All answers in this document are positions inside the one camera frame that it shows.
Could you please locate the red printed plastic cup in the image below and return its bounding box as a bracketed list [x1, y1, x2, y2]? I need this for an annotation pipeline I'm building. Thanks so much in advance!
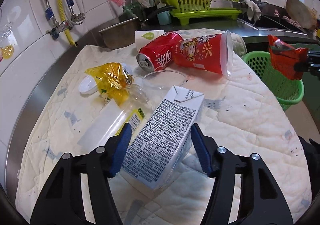
[172, 31, 233, 77]

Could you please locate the clear plastic lid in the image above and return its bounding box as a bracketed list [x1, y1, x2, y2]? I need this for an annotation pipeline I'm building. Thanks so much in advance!
[142, 70, 187, 90]

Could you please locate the white plastic spoon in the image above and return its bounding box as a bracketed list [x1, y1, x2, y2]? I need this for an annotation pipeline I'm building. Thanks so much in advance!
[78, 75, 98, 95]

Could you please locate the steel pot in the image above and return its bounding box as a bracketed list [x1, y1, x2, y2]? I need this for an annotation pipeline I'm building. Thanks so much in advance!
[98, 17, 141, 50]

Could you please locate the teal cup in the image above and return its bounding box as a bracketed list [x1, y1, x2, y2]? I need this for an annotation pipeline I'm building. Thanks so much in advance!
[157, 11, 171, 25]

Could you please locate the white paper cup green leaf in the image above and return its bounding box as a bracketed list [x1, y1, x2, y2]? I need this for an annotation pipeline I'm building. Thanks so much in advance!
[135, 30, 165, 51]

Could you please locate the white quilted cloth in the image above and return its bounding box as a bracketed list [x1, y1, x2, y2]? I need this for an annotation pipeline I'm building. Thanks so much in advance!
[15, 45, 312, 224]

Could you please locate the green mesh trash basket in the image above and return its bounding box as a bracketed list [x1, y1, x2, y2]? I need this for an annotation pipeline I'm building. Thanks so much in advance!
[243, 51, 304, 111]

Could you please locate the red foil snack wrapper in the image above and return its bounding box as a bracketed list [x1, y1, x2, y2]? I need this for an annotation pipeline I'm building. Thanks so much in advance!
[267, 35, 309, 80]

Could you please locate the red cola can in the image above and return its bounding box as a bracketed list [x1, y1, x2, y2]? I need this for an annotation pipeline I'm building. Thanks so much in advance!
[136, 31, 183, 73]

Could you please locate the yellow crinkled snack wrapper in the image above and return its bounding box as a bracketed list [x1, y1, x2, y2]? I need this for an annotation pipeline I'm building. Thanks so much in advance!
[85, 62, 134, 106]

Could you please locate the lime green dish rack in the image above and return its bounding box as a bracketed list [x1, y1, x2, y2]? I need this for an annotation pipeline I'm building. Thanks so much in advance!
[161, 0, 241, 25]

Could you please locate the round wooden cutting board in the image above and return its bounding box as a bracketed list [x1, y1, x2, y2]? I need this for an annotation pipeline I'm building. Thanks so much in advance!
[285, 0, 317, 30]

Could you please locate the steel cleaver knife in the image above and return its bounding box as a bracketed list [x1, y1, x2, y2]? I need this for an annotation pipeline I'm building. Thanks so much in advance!
[209, 0, 248, 10]

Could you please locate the white printed drink carton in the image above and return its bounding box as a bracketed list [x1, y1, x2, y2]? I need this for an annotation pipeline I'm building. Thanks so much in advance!
[123, 86, 204, 189]

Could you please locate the yellow gas hose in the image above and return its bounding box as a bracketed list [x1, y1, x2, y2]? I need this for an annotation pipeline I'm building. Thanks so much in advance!
[55, 0, 77, 47]

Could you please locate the white dish rag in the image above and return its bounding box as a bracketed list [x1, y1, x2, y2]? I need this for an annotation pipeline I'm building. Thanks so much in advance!
[243, 0, 261, 22]

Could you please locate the clear plastic bottle yellow label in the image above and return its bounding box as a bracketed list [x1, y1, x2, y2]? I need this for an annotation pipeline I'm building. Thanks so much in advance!
[78, 81, 150, 153]

